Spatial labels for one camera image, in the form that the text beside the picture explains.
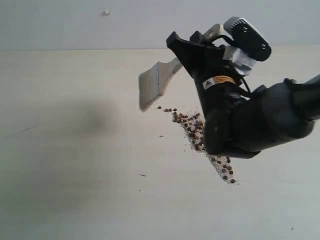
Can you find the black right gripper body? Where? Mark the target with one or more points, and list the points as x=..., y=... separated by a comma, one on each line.
x=199, y=56

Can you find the white paint brush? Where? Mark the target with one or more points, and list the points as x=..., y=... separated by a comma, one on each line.
x=153, y=83

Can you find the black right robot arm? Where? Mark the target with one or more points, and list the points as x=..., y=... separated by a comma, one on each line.
x=240, y=123

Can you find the scattered rice and brown pellets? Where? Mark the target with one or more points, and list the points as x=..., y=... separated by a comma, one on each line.
x=193, y=124

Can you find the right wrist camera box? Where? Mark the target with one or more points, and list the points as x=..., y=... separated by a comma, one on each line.
x=247, y=38

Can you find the small white wall blob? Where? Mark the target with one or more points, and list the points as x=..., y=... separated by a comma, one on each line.
x=106, y=13

